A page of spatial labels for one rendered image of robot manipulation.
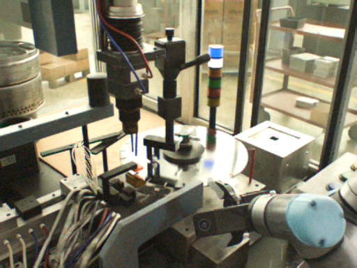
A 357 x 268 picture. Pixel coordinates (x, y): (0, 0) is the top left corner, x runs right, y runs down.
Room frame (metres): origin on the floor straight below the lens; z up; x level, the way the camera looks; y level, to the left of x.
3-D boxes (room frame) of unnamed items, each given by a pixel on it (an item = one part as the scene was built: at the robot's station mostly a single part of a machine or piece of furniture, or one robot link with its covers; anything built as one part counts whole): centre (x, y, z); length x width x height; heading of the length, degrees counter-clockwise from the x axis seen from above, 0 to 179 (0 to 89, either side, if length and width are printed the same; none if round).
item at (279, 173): (1.05, -0.29, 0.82); 0.18 x 0.18 x 0.15; 44
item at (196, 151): (0.87, -0.01, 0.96); 0.11 x 0.11 x 0.03
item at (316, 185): (0.84, -0.43, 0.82); 0.28 x 0.11 x 0.15; 134
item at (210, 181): (0.70, -0.10, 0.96); 0.09 x 0.06 x 0.03; 23
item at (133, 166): (0.73, 0.13, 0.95); 0.10 x 0.03 x 0.07; 134
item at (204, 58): (0.80, -0.02, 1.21); 0.08 x 0.06 x 0.03; 134
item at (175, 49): (0.80, 0.02, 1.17); 0.06 x 0.05 x 0.20; 125
